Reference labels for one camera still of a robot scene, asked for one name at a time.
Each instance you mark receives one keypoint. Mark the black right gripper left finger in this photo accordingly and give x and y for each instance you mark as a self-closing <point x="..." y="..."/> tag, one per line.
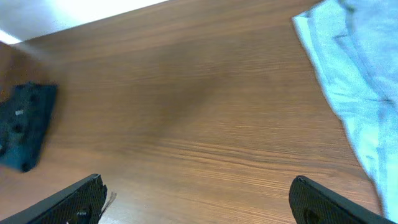
<point x="81" y="202"/>

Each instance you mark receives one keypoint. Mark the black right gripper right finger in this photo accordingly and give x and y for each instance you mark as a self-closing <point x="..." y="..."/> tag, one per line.
<point x="312" y="203"/>

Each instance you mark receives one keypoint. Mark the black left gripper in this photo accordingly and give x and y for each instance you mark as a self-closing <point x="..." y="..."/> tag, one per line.
<point x="25" y="118"/>

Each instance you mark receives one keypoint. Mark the light blue shirt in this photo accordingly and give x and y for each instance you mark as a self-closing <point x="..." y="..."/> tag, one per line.
<point x="352" y="45"/>

